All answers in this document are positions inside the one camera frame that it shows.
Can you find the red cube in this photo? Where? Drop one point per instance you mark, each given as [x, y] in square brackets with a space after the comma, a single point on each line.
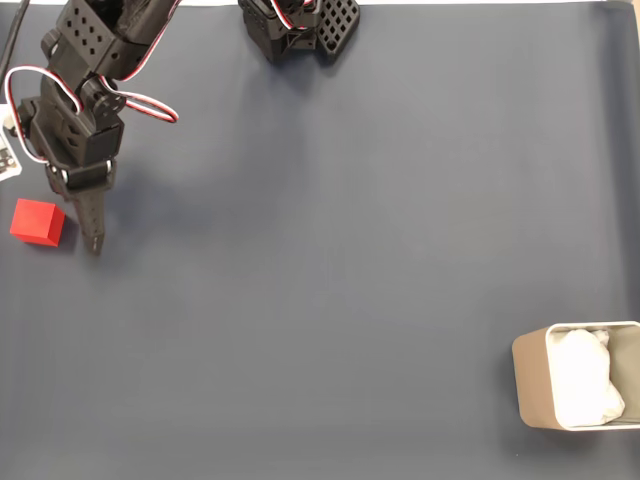
[36, 221]

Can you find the beige box with rounded corners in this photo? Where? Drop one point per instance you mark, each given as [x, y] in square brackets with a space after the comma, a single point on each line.
[532, 380]

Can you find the dark blue table mat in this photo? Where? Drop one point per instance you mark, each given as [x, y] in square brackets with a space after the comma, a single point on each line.
[320, 300]

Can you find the white crumpled cloth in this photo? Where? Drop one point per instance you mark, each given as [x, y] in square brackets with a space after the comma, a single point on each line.
[582, 380]

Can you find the white camera circuit board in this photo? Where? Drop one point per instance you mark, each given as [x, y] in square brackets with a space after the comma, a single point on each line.
[7, 160]

